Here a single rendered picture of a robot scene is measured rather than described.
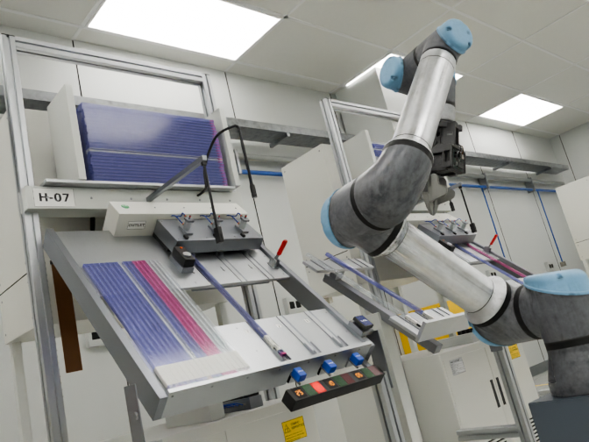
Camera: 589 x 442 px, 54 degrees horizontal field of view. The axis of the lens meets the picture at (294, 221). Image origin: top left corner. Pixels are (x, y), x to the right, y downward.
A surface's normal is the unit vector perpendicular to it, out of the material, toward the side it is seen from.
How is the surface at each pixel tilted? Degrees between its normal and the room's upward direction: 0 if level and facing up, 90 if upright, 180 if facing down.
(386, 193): 107
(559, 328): 90
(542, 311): 90
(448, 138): 80
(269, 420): 90
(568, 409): 90
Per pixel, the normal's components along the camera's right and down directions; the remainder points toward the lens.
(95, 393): 0.64, -0.32
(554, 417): -0.75, 0.02
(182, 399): 0.60, 0.48
